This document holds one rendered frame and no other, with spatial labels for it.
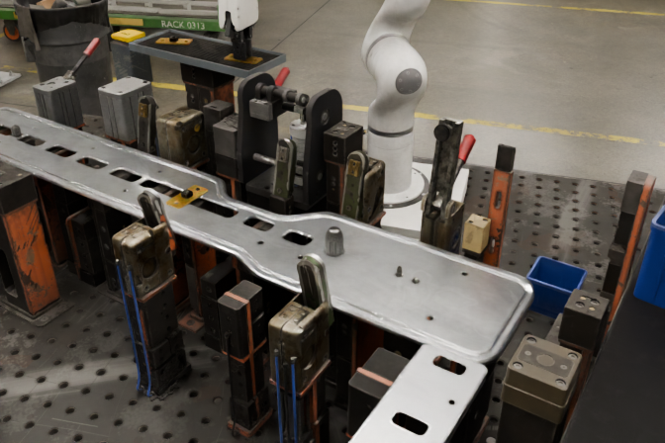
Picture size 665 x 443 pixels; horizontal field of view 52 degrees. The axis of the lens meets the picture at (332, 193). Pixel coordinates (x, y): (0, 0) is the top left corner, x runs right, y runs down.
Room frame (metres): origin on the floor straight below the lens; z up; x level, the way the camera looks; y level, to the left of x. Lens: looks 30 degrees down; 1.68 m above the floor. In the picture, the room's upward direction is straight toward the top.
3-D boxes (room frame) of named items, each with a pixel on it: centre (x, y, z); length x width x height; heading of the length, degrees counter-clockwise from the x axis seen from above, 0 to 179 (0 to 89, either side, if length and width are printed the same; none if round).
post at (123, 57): (1.69, 0.52, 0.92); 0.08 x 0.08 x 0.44; 58
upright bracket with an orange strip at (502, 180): (0.97, -0.28, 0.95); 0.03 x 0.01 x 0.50; 58
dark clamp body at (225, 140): (1.33, 0.21, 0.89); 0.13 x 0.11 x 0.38; 148
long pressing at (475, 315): (1.15, 0.30, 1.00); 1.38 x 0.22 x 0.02; 58
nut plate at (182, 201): (1.15, 0.28, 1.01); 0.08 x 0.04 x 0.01; 147
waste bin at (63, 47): (3.79, 1.50, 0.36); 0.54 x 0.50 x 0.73; 163
